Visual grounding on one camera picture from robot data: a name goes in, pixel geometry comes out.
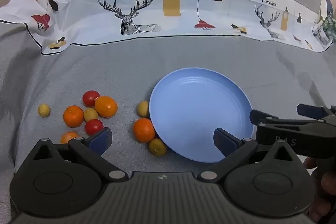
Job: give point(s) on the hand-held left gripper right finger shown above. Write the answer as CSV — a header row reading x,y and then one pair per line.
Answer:
x,y
223,142

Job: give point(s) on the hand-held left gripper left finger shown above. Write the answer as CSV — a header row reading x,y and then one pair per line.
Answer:
x,y
101,140

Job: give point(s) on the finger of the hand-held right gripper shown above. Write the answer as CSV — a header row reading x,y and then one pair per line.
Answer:
x,y
262,116
308,109

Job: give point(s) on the red tomato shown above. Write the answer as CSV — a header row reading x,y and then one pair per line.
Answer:
x,y
91,98
94,126

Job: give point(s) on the yellow longan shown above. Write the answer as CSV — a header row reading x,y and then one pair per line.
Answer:
x,y
90,114
143,108
43,110
157,147

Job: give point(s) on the plastic-wrapped orange mandarin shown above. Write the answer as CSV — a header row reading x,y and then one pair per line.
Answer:
x,y
105,106
68,137

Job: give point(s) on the blue plate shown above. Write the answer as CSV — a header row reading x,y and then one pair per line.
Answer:
x,y
199,108

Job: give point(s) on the person's right hand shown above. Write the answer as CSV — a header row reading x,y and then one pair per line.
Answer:
x,y
328,187

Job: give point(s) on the grey fabric sheet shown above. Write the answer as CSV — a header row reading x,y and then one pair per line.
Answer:
x,y
105,69

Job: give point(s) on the white deer-printed cloth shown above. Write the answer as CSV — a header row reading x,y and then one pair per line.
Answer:
x,y
183,11

